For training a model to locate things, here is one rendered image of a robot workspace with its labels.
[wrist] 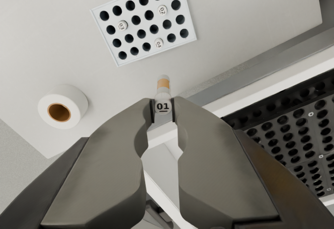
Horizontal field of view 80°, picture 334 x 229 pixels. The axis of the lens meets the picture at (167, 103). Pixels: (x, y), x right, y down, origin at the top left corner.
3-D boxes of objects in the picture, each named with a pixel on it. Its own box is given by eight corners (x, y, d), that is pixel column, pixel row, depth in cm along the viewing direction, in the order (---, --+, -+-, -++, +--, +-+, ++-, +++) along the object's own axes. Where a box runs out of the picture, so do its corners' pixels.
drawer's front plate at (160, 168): (205, 206, 44) (216, 267, 34) (130, 108, 31) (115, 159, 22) (212, 204, 44) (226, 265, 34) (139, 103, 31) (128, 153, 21)
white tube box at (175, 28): (122, 59, 34) (117, 67, 30) (97, 7, 30) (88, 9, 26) (193, 34, 32) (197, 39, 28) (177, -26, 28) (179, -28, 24)
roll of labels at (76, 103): (54, 116, 39) (43, 129, 35) (44, 83, 36) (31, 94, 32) (91, 117, 39) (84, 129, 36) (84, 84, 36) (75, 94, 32)
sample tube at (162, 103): (171, 86, 17) (173, 114, 13) (156, 86, 17) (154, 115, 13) (170, 72, 17) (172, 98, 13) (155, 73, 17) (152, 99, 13)
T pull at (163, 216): (167, 224, 33) (167, 233, 32) (143, 199, 30) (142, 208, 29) (187, 217, 32) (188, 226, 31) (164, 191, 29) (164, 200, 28)
